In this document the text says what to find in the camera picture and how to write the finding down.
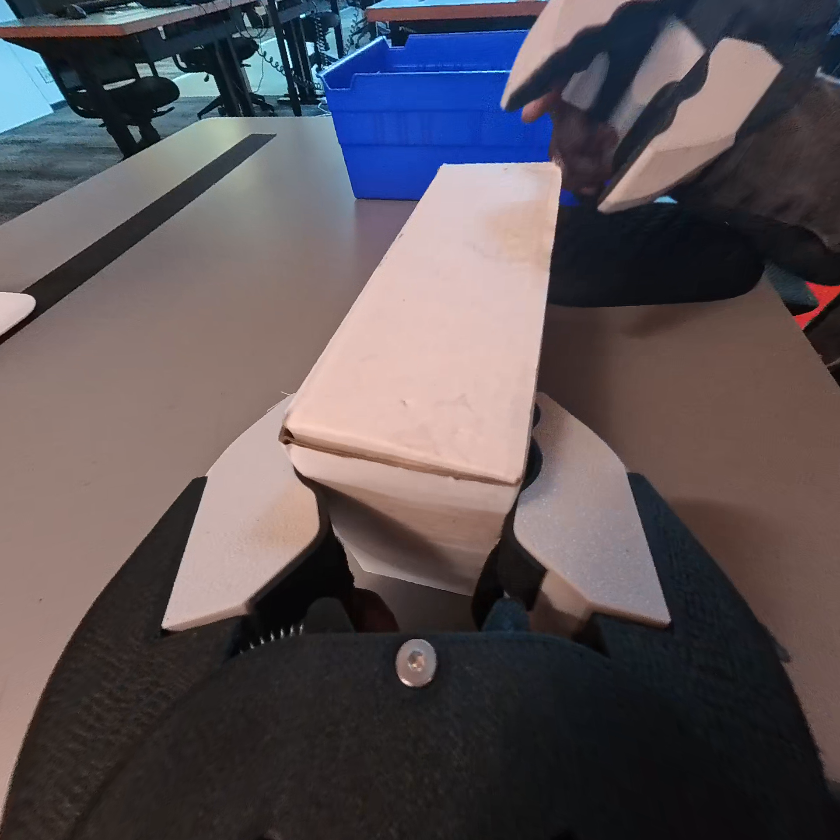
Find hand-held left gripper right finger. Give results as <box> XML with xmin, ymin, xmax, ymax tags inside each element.
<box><xmin>471</xmin><ymin>391</ymin><xmax>673</xmax><ymax>639</ymax></box>

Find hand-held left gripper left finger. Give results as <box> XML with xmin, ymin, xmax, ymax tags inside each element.
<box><xmin>161</xmin><ymin>407</ymin><xmax>358</xmax><ymax>634</ymax></box>

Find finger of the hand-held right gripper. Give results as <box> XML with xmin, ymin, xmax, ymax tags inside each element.
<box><xmin>596</xmin><ymin>37</ymin><xmax>786</xmax><ymax>215</ymax></box>
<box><xmin>500</xmin><ymin>0</ymin><xmax>657</xmax><ymax>112</ymax></box>

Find white cardboard box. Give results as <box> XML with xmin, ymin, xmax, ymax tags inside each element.
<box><xmin>279</xmin><ymin>162</ymin><xmax>564</xmax><ymax>631</ymax></box>

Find person's right forearm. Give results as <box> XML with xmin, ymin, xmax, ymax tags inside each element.
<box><xmin>656</xmin><ymin>66</ymin><xmax>840</xmax><ymax>286</ymax></box>

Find brown-edged background desk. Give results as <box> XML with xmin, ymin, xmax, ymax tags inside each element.
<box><xmin>364</xmin><ymin>0</ymin><xmax>549</xmax><ymax>30</ymax></box>
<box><xmin>0</xmin><ymin>0</ymin><xmax>290</xmax><ymax>158</ymax></box>

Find grey desk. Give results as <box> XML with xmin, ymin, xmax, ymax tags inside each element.
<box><xmin>0</xmin><ymin>117</ymin><xmax>840</xmax><ymax>808</ymax></box>

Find person's right hand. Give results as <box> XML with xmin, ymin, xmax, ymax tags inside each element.
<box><xmin>523</xmin><ymin>92</ymin><xmax>622</xmax><ymax>196</ymax></box>

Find person's left hand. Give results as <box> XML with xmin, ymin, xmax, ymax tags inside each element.
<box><xmin>351</xmin><ymin>587</ymin><xmax>399</xmax><ymax>634</ymax></box>

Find blue plastic bin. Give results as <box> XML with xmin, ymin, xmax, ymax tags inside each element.
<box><xmin>320</xmin><ymin>29</ymin><xmax>573</xmax><ymax>202</ymax></box>

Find dark cloth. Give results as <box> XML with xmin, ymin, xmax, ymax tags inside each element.
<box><xmin>549</xmin><ymin>202</ymin><xmax>766</xmax><ymax>307</ymax></box>

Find white document stand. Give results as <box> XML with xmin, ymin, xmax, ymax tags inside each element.
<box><xmin>0</xmin><ymin>292</ymin><xmax>37</xmax><ymax>337</ymax></box>

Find black office chair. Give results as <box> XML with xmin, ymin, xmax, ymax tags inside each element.
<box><xmin>174</xmin><ymin>29</ymin><xmax>277</xmax><ymax>119</ymax></box>
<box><xmin>56</xmin><ymin>62</ymin><xmax>181</xmax><ymax>155</ymax></box>

